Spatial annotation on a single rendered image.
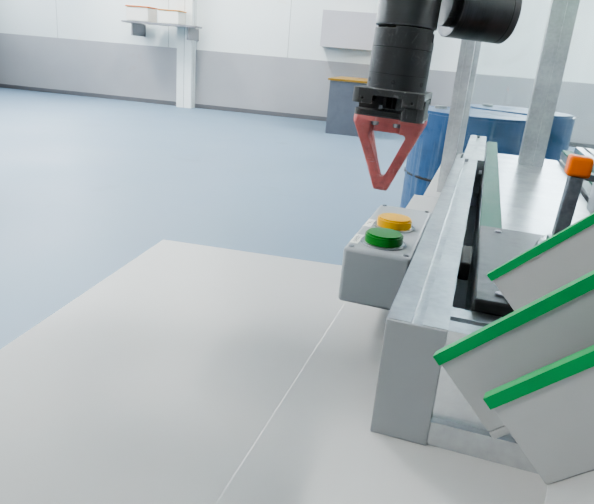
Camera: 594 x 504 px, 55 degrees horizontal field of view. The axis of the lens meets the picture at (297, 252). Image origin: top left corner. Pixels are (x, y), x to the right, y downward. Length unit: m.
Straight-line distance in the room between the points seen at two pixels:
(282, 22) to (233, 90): 1.58
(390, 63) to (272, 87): 10.85
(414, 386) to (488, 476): 0.08
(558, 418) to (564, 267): 0.15
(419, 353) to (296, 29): 10.95
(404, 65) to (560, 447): 0.39
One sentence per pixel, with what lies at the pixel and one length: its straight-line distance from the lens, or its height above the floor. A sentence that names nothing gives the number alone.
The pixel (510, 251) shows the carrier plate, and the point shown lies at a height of 0.97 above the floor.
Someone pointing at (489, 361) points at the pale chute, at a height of 1.02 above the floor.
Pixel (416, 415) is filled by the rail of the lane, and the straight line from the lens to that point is 0.46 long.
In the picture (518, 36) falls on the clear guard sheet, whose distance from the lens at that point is 1.89.
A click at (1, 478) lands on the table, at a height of 0.86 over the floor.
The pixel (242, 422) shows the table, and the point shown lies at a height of 0.86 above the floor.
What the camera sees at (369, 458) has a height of 0.86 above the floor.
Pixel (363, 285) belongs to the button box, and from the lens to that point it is 0.59.
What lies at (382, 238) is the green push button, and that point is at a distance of 0.58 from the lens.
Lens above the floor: 1.14
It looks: 19 degrees down
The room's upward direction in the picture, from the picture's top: 5 degrees clockwise
